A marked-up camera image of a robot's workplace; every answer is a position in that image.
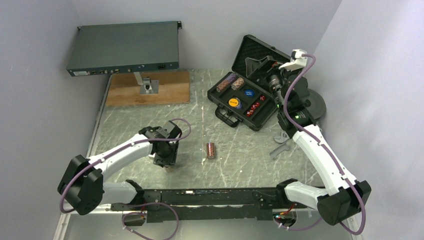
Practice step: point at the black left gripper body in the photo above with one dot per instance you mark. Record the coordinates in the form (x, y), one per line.
(168, 156)

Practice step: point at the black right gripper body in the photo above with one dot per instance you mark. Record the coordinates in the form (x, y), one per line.
(275, 79)

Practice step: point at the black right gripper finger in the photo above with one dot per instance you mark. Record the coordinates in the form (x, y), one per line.
(255, 63)
(258, 75)

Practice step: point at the red brown chip stack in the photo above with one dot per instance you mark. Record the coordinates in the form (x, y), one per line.
(210, 150)

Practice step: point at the orange blue chip stack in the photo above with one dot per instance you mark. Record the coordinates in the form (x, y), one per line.
(170, 169)

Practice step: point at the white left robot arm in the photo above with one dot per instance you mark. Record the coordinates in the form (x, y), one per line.
(83, 185)

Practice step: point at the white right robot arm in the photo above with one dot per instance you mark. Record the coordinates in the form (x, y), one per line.
(299, 109)

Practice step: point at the black poker set case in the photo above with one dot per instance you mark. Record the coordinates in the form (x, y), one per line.
(251, 47)

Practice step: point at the blue small blind button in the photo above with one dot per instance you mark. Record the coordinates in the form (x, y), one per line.
(249, 93)

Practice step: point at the brown white chip stack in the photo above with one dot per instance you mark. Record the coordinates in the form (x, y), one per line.
(237, 83)

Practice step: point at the brown purple chip stack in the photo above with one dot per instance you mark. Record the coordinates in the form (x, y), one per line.
(226, 82)

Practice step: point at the yellow big blind button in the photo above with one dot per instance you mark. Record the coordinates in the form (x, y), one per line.
(235, 103)

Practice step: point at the dark grey round disc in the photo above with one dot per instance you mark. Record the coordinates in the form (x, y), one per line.
(315, 104)

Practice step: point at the wooden board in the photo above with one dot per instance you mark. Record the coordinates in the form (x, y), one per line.
(174, 88)

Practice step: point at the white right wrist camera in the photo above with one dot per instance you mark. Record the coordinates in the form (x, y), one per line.
(298, 60)

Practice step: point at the red handled adjustable wrench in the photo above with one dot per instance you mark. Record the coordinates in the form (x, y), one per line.
(281, 138)

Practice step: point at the grey metal stand bracket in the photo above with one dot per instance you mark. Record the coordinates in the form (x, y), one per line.
(147, 85)

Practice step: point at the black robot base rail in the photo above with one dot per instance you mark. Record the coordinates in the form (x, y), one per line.
(209, 204)

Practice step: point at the grey rack network switch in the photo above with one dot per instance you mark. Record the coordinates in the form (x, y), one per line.
(125, 48)

